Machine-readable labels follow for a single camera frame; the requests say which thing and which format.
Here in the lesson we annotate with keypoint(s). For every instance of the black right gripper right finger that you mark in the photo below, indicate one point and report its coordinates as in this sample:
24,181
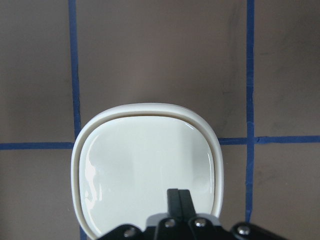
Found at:
186,203

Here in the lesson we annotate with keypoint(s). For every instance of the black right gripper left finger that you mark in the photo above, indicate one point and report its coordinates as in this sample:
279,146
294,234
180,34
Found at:
173,203

